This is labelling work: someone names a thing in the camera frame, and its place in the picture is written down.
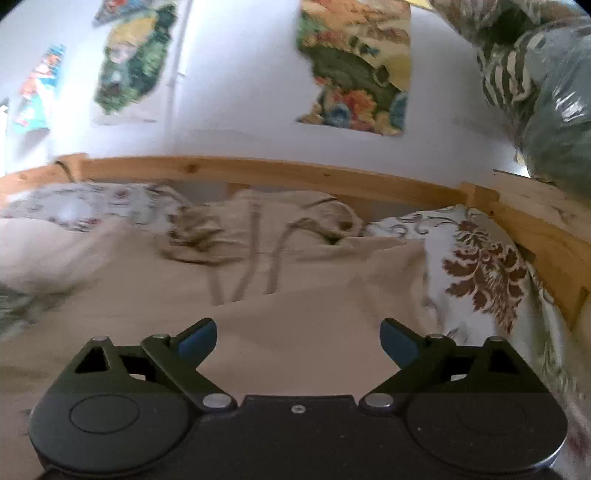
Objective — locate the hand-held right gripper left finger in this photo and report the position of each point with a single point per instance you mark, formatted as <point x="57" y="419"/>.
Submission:
<point x="199" y="342"/>

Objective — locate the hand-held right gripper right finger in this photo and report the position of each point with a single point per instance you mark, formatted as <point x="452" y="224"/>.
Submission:
<point x="396" y="344"/>

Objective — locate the beige hoodie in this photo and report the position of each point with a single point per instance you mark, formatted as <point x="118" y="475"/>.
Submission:
<point x="286" y="318"/>

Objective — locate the clear plastic bag of clothes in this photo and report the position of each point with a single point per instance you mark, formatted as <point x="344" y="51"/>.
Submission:
<point x="561" y="115"/>

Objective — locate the floral bed sheet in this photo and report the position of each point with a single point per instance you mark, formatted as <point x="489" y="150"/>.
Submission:
<point x="480" y="277"/>

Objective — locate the green white striped cloth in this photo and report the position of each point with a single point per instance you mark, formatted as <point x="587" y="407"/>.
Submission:
<point x="503" y="55"/>

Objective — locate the wooden bed frame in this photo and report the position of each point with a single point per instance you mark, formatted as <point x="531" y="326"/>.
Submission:
<point x="323" y="177"/>

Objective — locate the landscape wall poster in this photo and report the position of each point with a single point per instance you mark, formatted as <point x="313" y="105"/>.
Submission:
<point x="355" y="64"/>

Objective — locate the green wall poster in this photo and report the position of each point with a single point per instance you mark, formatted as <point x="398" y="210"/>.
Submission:
<point x="134" y="60"/>

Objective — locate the red and blue wall poster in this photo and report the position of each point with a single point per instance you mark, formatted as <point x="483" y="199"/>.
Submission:
<point x="41" y="87"/>

